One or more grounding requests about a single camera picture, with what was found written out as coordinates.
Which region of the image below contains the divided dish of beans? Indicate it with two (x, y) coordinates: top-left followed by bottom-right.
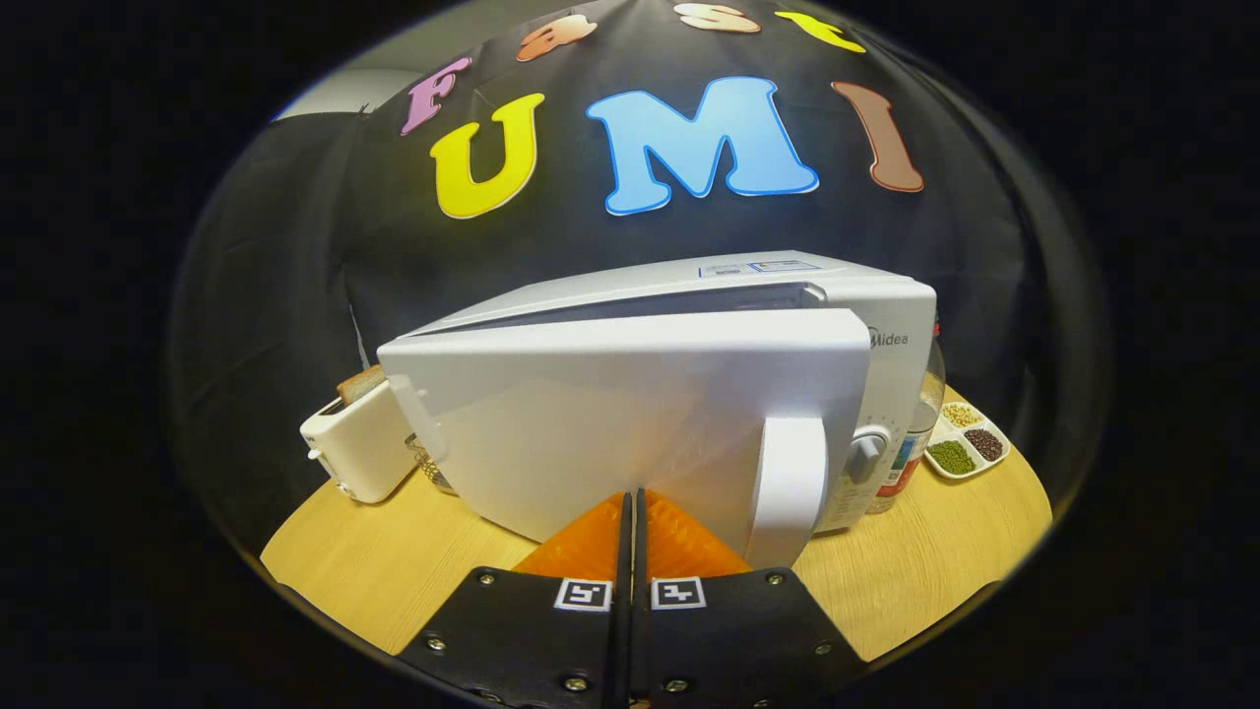
(923, 399), (1012, 482)

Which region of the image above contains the toast slice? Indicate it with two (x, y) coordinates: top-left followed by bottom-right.
(337, 364), (387, 405)

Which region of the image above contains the clear plastic water bottle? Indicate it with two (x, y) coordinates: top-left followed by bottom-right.
(866, 340), (947, 515)

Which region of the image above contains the white toaster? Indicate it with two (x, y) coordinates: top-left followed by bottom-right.
(300, 379), (419, 505)

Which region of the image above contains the black backdrop cloth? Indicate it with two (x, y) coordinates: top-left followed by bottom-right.
(167, 0), (1113, 552)

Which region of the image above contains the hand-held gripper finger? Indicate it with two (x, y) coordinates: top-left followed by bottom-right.
(399, 489), (633, 709)
(635, 487), (867, 709)

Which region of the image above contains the small wire basket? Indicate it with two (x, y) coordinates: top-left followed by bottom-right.
(406, 433), (459, 496)

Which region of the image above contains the white microwave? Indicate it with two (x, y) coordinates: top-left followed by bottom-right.
(377, 250), (938, 572)

